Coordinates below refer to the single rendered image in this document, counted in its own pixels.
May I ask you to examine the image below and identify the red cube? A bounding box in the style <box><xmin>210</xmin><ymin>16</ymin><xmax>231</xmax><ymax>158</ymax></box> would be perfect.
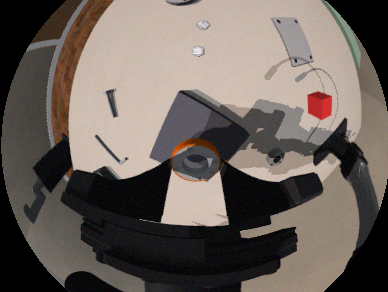
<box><xmin>307</xmin><ymin>92</ymin><xmax>332</xmax><ymax>119</ymax></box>

